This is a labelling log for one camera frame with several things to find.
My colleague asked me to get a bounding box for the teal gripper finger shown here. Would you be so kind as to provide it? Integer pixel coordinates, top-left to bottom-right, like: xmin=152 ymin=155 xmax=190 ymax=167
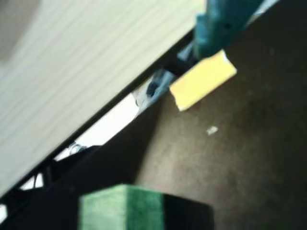
xmin=193 ymin=0 xmax=280 ymax=59

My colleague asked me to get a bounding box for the dark green wooden cube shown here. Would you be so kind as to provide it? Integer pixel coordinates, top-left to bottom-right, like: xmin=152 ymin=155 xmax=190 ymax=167
xmin=78 ymin=184 xmax=214 ymax=230

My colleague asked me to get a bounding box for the beige masking tape piece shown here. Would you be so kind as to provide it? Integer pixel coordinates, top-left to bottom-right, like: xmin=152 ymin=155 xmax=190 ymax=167
xmin=169 ymin=49 xmax=238 ymax=112

